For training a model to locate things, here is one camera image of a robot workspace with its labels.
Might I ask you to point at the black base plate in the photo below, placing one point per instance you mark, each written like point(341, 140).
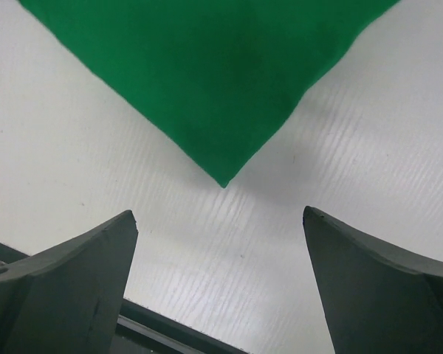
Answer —
point(140, 330)

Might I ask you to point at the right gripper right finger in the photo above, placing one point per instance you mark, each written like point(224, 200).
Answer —
point(376, 297)

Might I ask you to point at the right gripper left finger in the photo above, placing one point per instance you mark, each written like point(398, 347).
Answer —
point(66, 299)

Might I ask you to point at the green t-shirt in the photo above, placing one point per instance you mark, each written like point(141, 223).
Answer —
point(219, 78)

